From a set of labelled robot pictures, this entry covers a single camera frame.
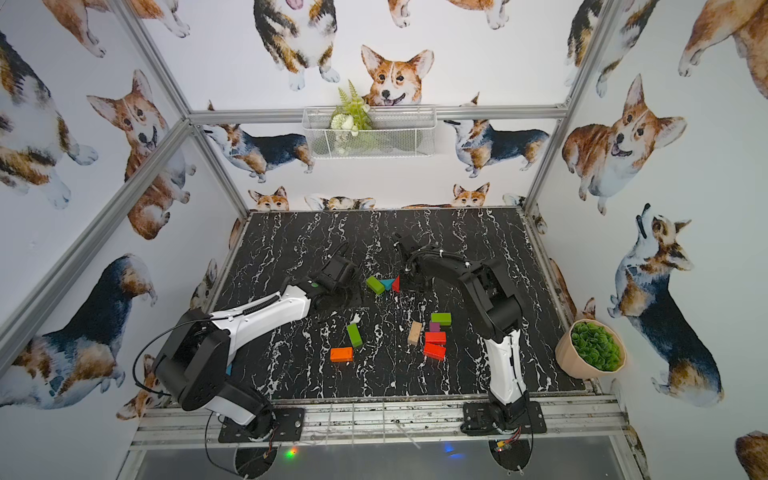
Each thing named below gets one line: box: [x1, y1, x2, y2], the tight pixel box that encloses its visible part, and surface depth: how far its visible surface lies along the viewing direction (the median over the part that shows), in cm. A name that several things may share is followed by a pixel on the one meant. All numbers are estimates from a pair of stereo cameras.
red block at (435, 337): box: [425, 332, 447, 344], surface depth 88 cm
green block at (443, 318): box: [431, 312, 452, 326], surface depth 92 cm
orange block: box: [330, 347, 353, 363], surface depth 85 cm
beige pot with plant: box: [555, 318, 627, 380], surface depth 76 cm
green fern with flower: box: [330, 79, 373, 137], surface depth 85 cm
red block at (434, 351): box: [423, 343, 446, 361], surface depth 86 cm
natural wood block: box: [408, 321, 423, 345], surface depth 88 cm
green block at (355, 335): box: [347, 323, 363, 348], surface depth 88 cm
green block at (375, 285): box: [366, 276, 385, 295], surface depth 100 cm
